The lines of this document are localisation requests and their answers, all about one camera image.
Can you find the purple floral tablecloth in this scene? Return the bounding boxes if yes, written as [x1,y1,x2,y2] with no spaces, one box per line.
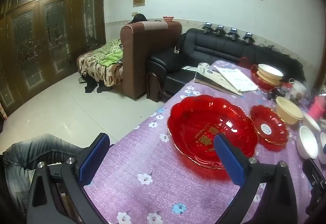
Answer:
[84,60,326,224]

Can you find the black leather sofa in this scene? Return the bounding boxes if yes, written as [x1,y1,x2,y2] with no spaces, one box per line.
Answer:
[148,28,306,95]

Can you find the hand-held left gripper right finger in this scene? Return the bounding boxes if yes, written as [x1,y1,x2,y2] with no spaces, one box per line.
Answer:
[213,134,298,224]

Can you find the bottle with pink knitted sleeve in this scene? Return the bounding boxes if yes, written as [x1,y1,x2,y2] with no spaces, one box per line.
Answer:
[307,95,326,119]

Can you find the small white box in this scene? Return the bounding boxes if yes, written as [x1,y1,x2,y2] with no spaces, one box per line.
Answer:
[197,62,210,74]

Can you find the brown wooden wardrobe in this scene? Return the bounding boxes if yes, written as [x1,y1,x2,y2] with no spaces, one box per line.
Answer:
[0,0,106,116]

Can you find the black cylindrical canister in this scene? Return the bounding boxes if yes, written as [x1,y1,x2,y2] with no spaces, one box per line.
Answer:
[269,87,288,100]

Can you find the black handbag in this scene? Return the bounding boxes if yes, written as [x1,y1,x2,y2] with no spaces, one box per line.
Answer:
[173,33,187,55]

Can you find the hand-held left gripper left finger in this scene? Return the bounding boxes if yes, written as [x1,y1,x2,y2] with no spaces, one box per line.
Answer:
[27,132,111,224]

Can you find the white paper bowl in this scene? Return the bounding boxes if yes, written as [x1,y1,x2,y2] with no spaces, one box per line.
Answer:
[318,132,326,165]
[302,112,322,133]
[297,125,319,160]

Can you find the thin beige book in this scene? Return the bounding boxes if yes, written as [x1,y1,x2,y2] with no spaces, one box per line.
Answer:
[195,70,243,97]

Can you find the large red plastic plate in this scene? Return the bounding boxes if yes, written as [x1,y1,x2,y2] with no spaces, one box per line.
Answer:
[167,94,258,170]

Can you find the white plastic jar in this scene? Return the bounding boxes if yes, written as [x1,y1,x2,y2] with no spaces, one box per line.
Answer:
[290,81,307,102]

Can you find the patterned bed blanket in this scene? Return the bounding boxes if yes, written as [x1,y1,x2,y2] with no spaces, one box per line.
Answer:
[76,39,124,87]

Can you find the white paper sheets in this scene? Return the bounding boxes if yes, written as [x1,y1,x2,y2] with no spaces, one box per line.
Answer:
[213,65,259,93]

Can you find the white shallow bowl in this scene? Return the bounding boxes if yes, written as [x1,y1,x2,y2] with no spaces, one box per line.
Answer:
[257,64,284,81]

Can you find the brown fabric sofa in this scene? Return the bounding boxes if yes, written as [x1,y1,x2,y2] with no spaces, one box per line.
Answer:
[120,21,182,100]

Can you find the small red plastic plate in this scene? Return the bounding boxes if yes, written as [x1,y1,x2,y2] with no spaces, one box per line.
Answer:
[248,105,289,146]

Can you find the person's leg in jeans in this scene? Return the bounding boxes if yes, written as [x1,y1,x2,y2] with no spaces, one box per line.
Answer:
[0,134,87,224]

